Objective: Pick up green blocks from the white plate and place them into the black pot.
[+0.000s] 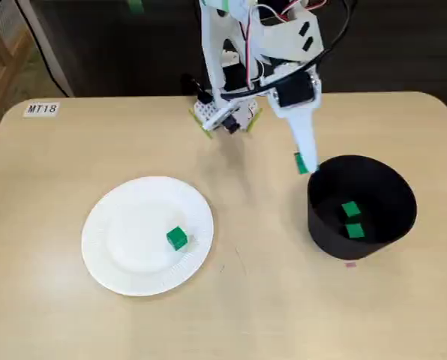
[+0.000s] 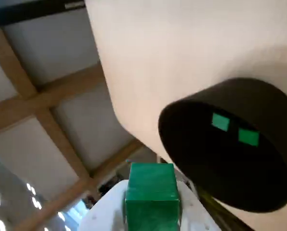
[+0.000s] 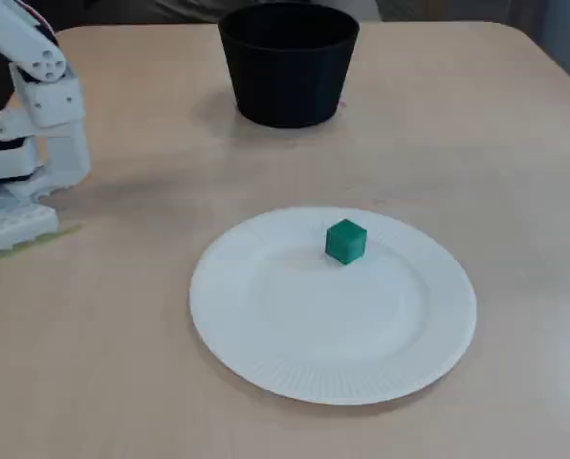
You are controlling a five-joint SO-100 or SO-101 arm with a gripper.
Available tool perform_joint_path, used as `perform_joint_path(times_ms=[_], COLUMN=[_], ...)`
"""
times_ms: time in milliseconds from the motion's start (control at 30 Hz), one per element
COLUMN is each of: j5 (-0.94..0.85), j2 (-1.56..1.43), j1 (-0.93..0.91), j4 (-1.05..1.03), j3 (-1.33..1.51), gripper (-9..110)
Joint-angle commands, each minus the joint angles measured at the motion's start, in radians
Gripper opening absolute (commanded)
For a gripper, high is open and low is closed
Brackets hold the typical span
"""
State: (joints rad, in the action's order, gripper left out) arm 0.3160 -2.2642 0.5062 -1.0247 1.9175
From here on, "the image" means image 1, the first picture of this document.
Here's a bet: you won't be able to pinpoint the black round pot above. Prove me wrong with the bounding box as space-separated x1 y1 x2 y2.
306 154 419 261

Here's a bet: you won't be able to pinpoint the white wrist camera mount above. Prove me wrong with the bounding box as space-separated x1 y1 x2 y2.
259 10 325 63

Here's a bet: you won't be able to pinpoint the red white servo wires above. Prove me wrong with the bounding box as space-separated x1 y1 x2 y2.
241 0 328 86

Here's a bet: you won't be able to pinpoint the thick black camera cable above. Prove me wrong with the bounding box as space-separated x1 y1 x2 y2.
219 0 359 101

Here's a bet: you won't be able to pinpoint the white paper plate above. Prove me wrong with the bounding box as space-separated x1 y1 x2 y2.
80 175 215 297

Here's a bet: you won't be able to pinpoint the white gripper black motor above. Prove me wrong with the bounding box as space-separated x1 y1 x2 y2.
261 62 324 174

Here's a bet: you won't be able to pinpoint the yellow-green base plate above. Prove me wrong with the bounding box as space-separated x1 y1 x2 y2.
187 106 265 140

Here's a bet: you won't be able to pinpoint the white MT18 label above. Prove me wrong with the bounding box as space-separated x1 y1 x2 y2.
22 101 61 118

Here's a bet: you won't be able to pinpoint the wooden frame furniture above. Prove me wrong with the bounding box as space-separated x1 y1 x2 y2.
0 22 35 153

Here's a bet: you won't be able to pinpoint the light grey pole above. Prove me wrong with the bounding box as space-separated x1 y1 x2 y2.
15 0 76 98

